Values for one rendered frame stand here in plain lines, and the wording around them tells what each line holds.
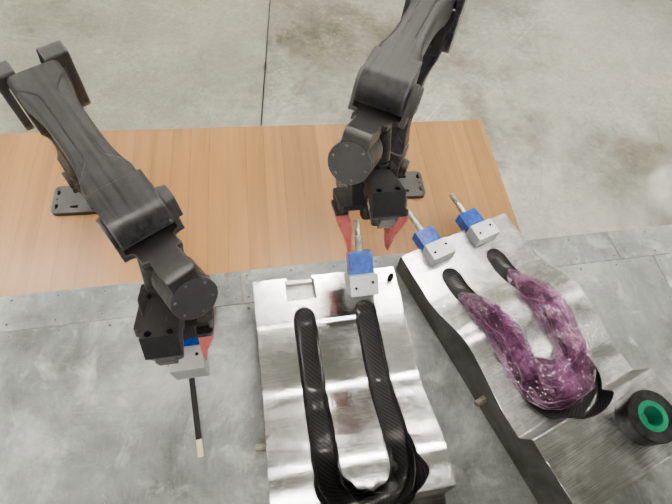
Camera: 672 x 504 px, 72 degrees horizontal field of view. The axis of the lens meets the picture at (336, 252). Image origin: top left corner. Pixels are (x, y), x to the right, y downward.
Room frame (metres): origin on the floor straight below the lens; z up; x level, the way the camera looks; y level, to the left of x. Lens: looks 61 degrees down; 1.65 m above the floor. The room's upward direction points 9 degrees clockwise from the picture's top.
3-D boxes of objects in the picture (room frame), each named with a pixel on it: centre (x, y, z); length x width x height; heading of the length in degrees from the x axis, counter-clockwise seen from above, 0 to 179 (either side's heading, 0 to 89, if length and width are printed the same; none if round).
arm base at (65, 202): (0.51, 0.50, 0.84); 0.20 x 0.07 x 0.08; 105
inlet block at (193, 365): (0.21, 0.21, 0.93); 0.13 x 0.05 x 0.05; 18
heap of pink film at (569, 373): (0.33, -0.37, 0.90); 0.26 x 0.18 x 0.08; 35
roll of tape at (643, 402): (0.20, -0.52, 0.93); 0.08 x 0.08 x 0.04
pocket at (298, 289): (0.34, 0.05, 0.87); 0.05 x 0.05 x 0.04; 18
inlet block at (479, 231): (0.58, -0.26, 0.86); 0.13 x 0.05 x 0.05; 35
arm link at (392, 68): (0.61, -0.06, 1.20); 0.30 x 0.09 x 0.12; 165
